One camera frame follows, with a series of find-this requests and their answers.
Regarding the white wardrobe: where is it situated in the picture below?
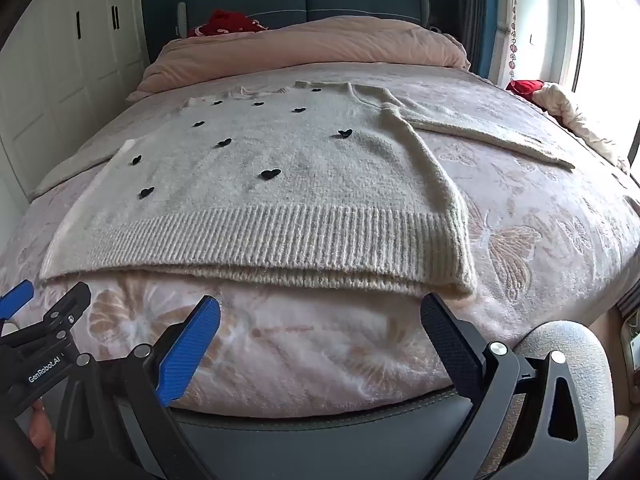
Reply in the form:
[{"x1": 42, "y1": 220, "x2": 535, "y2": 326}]
[{"x1": 0, "y1": 0, "x2": 152, "y2": 201}]

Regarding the red pillow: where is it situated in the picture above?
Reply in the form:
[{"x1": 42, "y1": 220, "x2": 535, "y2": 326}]
[{"x1": 187, "y1": 9, "x2": 267, "y2": 39}]

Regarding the person's left hand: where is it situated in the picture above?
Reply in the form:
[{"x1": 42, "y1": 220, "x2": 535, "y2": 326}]
[{"x1": 27, "y1": 404, "x2": 57, "y2": 467}]

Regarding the hanging bead string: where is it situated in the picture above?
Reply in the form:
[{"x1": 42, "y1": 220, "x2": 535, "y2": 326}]
[{"x1": 507, "y1": 0, "x2": 519, "y2": 82}]

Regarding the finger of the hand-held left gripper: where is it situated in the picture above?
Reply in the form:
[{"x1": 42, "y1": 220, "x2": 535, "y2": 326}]
[
  {"x1": 42, "y1": 282, "x2": 92, "y2": 346},
  {"x1": 0, "y1": 280, "x2": 35, "y2": 321}
]

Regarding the cream sweater with black hearts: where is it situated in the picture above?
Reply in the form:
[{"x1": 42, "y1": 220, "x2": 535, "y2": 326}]
[{"x1": 39, "y1": 80, "x2": 577, "y2": 297}]

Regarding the cream crumpled cloth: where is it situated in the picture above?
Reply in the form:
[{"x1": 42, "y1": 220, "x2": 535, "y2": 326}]
[{"x1": 531, "y1": 81, "x2": 632, "y2": 175}]

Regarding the blue padded headboard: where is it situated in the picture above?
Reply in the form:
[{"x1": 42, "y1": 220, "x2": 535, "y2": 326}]
[{"x1": 176, "y1": 0, "x2": 432, "y2": 37}]

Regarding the pink butterfly print blanket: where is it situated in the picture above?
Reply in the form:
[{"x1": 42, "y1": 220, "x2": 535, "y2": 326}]
[{"x1": 0, "y1": 67, "x2": 640, "y2": 418}]

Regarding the pink duvet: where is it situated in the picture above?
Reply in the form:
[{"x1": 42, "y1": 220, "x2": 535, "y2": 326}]
[{"x1": 127, "y1": 15, "x2": 472, "y2": 104}]

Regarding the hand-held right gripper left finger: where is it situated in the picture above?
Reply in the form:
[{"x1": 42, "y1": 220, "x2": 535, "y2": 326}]
[{"x1": 59, "y1": 296, "x2": 222, "y2": 480}]

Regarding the person's leg in fleece pants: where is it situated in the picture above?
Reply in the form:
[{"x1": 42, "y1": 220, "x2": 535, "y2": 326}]
[{"x1": 515, "y1": 320, "x2": 617, "y2": 480}]

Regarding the red cloth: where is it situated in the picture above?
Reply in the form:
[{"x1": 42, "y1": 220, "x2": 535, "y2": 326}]
[{"x1": 506, "y1": 79, "x2": 546, "y2": 99}]

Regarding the grey curtain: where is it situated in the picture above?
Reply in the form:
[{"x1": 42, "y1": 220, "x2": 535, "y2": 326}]
[{"x1": 456, "y1": 0, "x2": 502, "y2": 77}]

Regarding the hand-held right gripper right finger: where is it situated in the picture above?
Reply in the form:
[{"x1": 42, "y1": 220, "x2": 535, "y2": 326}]
[{"x1": 421, "y1": 292, "x2": 592, "y2": 480}]

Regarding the window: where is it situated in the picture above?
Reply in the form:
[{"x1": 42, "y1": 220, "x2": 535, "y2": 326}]
[{"x1": 575, "y1": 0, "x2": 640, "y2": 173}]

